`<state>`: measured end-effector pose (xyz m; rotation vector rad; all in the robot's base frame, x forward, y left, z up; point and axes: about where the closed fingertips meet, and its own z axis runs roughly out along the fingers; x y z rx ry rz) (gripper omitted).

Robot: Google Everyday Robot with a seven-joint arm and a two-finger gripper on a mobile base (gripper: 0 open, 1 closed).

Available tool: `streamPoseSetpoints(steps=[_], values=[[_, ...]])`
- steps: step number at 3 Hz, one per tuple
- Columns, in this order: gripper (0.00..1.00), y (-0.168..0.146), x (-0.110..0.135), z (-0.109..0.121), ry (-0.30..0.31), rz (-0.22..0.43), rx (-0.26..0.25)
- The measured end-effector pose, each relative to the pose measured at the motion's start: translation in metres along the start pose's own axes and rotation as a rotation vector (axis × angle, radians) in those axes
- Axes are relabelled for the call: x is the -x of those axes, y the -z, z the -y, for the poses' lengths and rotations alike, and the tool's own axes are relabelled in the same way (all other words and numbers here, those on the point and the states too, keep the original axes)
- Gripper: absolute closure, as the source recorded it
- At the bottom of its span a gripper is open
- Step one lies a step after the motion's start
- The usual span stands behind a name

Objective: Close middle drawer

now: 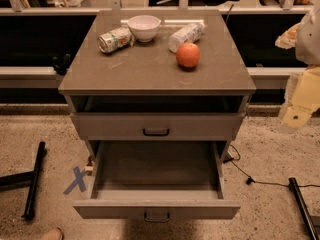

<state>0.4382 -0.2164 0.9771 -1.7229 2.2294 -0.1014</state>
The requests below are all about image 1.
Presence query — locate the grey drawer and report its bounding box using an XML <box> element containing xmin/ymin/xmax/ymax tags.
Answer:
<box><xmin>71</xmin><ymin>113</ymin><xmax>243</xmax><ymax>141</ymax></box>
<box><xmin>74</xmin><ymin>141</ymin><xmax>240</xmax><ymax>223</ymax></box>

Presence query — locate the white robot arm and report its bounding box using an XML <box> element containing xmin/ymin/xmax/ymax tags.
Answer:
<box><xmin>275</xmin><ymin>5</ymin><xmax>320</xmax><ymax>132</ymax></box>

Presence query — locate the grey drawer cabinet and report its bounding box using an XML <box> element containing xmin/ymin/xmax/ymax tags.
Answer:
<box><xmin>59</xmin><ymin>9</ymin><xmax>255</xmax><ymax>156</ymax></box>

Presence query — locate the grey top drawer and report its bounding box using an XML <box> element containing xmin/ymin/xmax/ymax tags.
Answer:
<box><xmin>71</xmin><ymin>113</ymin><xmax>243</xmax><ymax>141</ymax></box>

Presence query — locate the orange round fruit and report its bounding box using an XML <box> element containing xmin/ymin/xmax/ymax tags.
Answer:
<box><xmin>176</xmin><ymin>43</ymin><xmax>200</xmax><ymax>68</ymax></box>

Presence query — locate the white plastic bottle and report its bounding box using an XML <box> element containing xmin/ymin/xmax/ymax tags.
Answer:
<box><xmin>168</xmin><ymin>22</ymin><xmax>205</xmax><ymax>53</ymax></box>

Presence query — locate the green white soda can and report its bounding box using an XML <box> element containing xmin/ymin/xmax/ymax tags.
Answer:
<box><xmin>97</xmin><ymin>27</ymin><xmax>133</xmax><ymax>54</ymax></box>

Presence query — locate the white ceramic bowl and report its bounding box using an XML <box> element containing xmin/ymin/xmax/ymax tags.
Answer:
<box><xmin>128</xmin><ymin>15</ymin><xmax>161</xmax><ymax>42</ymax></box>

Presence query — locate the blue tape cross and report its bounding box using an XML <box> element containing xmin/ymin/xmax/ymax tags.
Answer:
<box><xmin>63</xmin><ymin>167</ymin><xmax>87</xmax><ymax>195</ymax></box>

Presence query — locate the black stand leg left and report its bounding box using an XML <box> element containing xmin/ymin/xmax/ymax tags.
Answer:
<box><xmin>0</xmin><ymin>141</ymin><xmax>47</xmax><ymax>221</ymax></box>

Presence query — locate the black stand leg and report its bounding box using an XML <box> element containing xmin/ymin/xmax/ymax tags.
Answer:
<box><xmin>289</xmin><ymin>177</ymin><xmax>320</xmax><ymax>240</ymax></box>
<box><xmin>0</xmin><ymin>141</ymin><xmax>47</xmax><ymax>221</ymax></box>

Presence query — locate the black stand leg right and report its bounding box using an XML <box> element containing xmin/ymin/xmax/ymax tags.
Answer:
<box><xmin>289</xmin><ymin>177</ymin><xmax>320</xmax><ymax>240</ymax></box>

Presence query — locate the tan shoe tip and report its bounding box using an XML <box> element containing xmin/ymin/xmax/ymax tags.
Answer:
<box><xmin>40</xmin><ymin>228</ymin><xmax>63</xmax><ymax>240</ymax></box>

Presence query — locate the black clamp on rail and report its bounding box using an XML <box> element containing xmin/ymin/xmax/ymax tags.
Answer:
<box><xmin>52</xmin><ymin>54</ymin><xmax>71</xmax><ymax>75</ymax></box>

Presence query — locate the black cable on floor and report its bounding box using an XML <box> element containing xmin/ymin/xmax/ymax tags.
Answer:
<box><xmin>223</xmin><ymin>144</ymin><xmax>320</xmax><ymax>189</ymax></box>

